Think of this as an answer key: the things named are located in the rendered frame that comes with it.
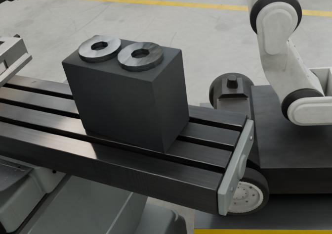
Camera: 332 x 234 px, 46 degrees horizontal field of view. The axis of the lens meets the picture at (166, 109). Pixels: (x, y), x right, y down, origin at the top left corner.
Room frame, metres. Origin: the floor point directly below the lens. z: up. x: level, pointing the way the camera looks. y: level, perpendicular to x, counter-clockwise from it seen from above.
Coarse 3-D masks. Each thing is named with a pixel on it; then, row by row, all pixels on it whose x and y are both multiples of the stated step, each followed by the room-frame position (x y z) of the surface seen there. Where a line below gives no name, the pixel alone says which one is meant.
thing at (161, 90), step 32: (64, 64) 0.71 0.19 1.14; (96, 64) 0.68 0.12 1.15; (128, 64) 0.64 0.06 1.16; (160, 64) 0.64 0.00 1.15; (96, 96) 0.67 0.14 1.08; (128, 96) 0.62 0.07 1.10; (160, 96) 0.60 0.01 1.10; (96, 128) 0.69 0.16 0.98; (128, 128) 0.63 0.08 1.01; (160, 128) 0.59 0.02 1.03
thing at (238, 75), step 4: (232, 72) 1.37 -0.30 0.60; (220, 76) 1.37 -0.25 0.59; (224, 76) 1.36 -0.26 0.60; (236, 76) 1.34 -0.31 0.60; (240, 76) 1.34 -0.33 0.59; (244, 76) 1.35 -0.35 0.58; (216, 80) 1.36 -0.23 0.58; (248, 80) 1.33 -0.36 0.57; (212, 84) 1.36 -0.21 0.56; (252, 84) 1.33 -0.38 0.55; (212, 88) 1.34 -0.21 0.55; (212, 92) 1.34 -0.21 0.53; (212, 96) 1.34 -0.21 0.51; (212, 100) 1.34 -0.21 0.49; (212, 104) 1.34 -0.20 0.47
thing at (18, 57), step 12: (0, 36) 1.13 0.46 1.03; (0, 48) 1.05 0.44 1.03; (12, 48) 1.06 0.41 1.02; (24, 48) 1.10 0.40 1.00; (0, 60) 1.01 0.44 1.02; (12, 60) 1.04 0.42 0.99; (24, 60) 1.06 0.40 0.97; (0, 72) 0.99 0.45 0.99; (12, 72) 1.01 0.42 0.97; (0, 84) 0.96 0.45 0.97
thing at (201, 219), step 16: (272, 208) 0.82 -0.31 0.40; (288, 208) 0.80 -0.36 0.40; (304, 208) 0.79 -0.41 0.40; (320, 208) 0.79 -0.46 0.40; (208, 224) 0.79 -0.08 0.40; (224, 224) 0.78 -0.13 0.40; (240, 224) 0.77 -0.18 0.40; (256, 224) 0.76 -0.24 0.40; (272, 224) 0.75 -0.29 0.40; (288, 224) 0.75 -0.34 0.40; (304, 224) 0.74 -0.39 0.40; (320, 224) 0.73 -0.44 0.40
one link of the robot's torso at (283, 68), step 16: (272, 16) 0.97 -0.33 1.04; (288, 16) 0.96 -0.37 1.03; (272, 32) 0.97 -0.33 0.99; (288, 32) 0.96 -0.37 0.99; (272, 48) 0.97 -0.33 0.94; (288, 48) 0.97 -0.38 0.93; (272, 64) 1.00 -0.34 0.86; (288, 64) 1.01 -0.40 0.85; (304, 64) 1.08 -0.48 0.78; (272, 80) 1.02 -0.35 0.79; (288, 80) 1.01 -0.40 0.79; (304, 80) 1.00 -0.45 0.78; (288, 96) 1.00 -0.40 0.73; (304, 96) 0.97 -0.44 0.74; (320, 96) 0.97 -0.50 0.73
